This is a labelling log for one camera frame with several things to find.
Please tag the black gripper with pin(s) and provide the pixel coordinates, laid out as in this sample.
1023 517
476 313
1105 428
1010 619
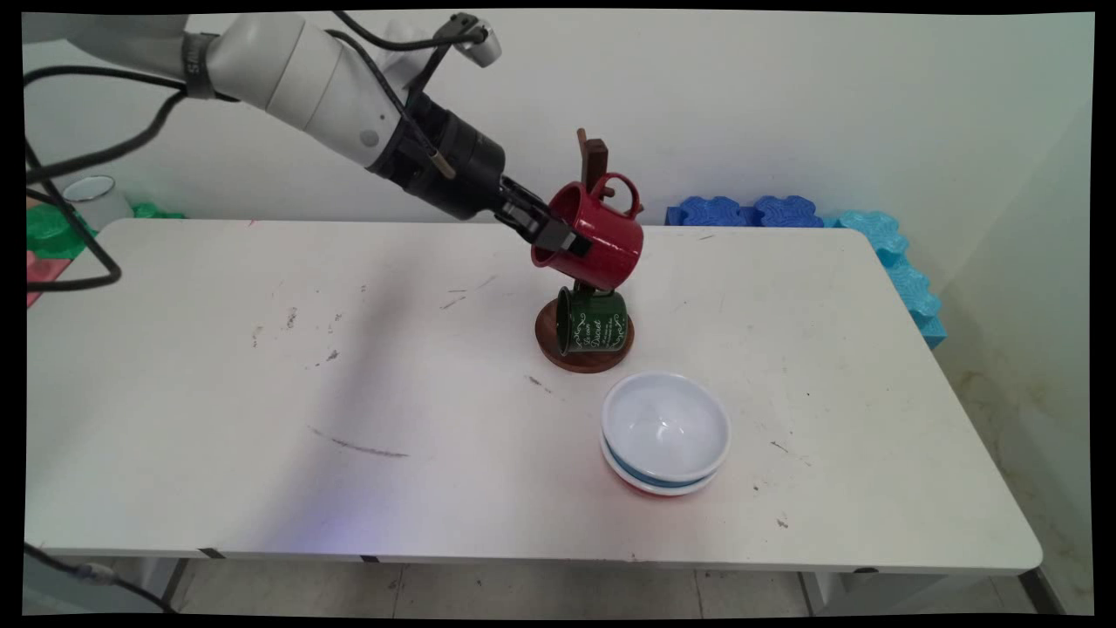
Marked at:
449 166

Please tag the red enamel mug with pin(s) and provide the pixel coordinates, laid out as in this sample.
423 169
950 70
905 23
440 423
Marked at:
610 244

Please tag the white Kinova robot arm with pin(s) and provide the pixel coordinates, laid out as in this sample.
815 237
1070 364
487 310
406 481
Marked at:
288 74

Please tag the dark wooden mug tree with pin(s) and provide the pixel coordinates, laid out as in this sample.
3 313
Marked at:
596 157

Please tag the green enamel mug with print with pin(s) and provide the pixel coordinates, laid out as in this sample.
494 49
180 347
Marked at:
597 324

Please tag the dark blue foam mat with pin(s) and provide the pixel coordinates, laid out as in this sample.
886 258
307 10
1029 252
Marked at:
711 212
787 212

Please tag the white bowl with blue outside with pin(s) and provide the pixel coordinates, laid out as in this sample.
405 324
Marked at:
664 423

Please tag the cyan foam mat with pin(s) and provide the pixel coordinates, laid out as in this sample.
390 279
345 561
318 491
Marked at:
911 290
933 331
870 231

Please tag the white enamel mug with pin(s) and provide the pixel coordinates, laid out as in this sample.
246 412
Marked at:
100 205

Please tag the grey table leg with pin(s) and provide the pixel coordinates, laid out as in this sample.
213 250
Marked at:
828 593
166 580

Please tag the green foam mat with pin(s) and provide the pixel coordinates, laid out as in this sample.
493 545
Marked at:
48 235

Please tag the pink foam mat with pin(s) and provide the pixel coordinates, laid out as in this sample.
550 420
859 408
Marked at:
39 270

